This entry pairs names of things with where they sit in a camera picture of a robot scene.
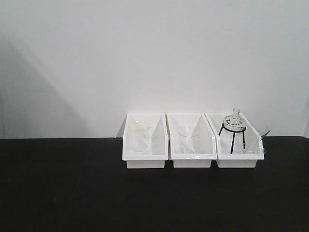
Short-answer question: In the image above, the right white plastic bin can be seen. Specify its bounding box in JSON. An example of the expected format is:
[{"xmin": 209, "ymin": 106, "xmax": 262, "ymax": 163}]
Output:
[{"xmin": 205, "ymin": 113, "xmax": 264, "ymax": 168}]

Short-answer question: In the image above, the round-bottom glass flask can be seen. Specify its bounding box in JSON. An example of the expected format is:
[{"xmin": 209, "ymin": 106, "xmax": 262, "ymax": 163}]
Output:
[{"xmin": 223, "ymin": 108, "xmax": 246, "ymax": 132}]

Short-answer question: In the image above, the tall clear glass beaker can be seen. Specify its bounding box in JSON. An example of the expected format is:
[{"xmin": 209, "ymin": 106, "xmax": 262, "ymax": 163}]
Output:
[{"xmin": 129, "ymin": 121, "xmax": 150, "ymax": 152}]

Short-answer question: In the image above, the white plastic bin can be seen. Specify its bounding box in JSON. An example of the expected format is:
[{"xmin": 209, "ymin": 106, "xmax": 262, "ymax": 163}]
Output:
[
  {"xmin": 205, "ymin": 113, "xmax": 264, "ymax": 168},
  {"xmin": 167, "ymin": 113, "xmax": 217, "ymax": 168},
  {"xmin": 122, "ymin": 114, "xmax": 169, "ymax": 169}
]

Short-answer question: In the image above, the middle white plastic bin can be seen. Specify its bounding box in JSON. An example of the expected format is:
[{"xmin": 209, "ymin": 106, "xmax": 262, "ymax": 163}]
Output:
[{"xmin": 167, "ymin": 113, "xmax": 217, "ymax": 168}]

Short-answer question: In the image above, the clear glass beaker in middle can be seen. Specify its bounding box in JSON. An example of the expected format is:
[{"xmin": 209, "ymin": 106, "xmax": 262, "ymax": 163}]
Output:
[{"xmin": 177, "ymin": 126, "xmax": 199, "ymax": 154}]

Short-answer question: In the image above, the left white plastic bin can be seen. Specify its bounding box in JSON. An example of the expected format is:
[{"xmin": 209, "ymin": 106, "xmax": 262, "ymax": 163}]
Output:
[{"xmin": 122, "ymin": 114, "xmax": 169, "ymax": 169}]

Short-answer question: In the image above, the black wire tripod stand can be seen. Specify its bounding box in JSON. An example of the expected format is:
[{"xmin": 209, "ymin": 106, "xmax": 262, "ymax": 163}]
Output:
[{"xmin": 219, "ymin": 123, "xmax": 246, "ymax": 154}]

